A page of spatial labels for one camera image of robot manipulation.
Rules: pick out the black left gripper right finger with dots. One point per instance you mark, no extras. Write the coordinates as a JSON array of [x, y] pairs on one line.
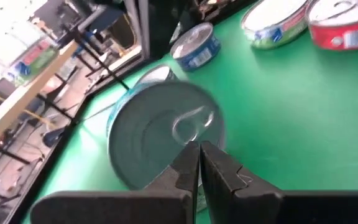
[[275, 208]]

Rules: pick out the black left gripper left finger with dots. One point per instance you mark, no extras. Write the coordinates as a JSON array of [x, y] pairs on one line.
[[135, 208]]

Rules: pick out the large teal can gold lid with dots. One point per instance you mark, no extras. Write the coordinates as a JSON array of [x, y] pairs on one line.
[[148, 130]]

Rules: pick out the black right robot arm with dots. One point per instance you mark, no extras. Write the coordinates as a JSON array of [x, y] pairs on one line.
[[163, 28]]

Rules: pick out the wooden shelf with black legs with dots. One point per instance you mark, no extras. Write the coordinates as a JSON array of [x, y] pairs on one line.
[[20, 99]]

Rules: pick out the green table mat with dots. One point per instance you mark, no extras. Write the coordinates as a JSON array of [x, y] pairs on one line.
[[291, 124]]

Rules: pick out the blue label tuna can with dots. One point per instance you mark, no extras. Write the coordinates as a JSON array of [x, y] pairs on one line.
[[194, 46], [157, 74]]

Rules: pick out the red label silver-lid can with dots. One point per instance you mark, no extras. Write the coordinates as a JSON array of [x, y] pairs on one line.
[[343, 28]]

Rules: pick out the black table frame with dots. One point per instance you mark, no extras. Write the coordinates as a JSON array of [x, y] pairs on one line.
[[42, 174]]

